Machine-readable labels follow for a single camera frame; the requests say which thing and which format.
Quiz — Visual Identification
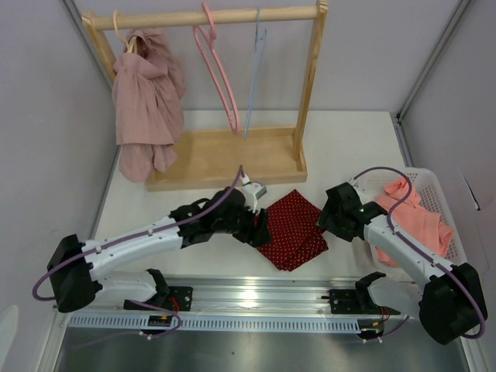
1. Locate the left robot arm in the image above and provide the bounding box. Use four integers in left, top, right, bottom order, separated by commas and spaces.
47, 183, 271, 313

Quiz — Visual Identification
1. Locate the wooden clothes rack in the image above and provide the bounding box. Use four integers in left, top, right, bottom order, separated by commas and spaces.
81, 1, 328, 191

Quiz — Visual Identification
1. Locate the salmon pink cloth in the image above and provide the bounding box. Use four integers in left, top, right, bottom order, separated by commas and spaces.
376, 178, 454, 257

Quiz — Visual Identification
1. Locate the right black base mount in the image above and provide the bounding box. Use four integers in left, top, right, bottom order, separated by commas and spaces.
321, 271, 386, 315

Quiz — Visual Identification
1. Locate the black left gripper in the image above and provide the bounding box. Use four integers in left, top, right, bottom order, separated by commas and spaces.
214, 202, 271, 248

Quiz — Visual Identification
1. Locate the aluminium mounting rail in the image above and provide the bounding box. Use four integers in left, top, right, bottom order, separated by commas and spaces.
52, 274, 427, 319

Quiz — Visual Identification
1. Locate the blue wire hanger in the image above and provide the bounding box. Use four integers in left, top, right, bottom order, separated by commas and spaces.
243, 8, 267, 140

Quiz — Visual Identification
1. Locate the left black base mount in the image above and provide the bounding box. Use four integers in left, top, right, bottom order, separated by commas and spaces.
123, 269, 193, 312

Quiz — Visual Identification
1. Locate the red polka dot cloth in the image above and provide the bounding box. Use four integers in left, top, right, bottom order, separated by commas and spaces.
257, 190, 329, 272

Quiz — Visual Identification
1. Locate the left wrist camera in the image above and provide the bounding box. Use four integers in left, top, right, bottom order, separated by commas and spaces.
240, 174, 267, 213

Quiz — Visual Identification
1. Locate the white plastic basket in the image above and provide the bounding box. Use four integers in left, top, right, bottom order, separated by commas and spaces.
352, 167, 467, 265

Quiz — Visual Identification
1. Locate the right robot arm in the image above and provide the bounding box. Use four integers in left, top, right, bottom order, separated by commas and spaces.
317, 182, 487, 345

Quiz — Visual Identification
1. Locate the pink plastic hanger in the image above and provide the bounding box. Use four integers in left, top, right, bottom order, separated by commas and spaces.
192, 2, 240, 136

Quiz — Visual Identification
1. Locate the pink pleated skirt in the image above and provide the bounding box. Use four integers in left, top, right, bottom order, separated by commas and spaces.
112, 28, 186, 183

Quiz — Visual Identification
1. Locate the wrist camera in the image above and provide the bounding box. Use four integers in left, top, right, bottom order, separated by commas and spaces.
240, 174, 267, 213
349, 178, 371, 205

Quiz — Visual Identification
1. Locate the cream plastic hanger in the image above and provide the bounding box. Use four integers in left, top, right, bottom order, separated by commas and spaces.
112, 9, 140, 55

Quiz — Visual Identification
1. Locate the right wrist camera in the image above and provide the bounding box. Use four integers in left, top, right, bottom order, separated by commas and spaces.
349, 178, 371, 205

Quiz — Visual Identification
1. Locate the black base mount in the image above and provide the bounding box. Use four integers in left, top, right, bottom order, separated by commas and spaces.
321, 271, 386, 315
123, 269, 193, 312

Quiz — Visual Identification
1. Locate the white slotted cable duct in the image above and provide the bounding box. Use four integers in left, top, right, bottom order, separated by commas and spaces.
69, 313, 362, 334

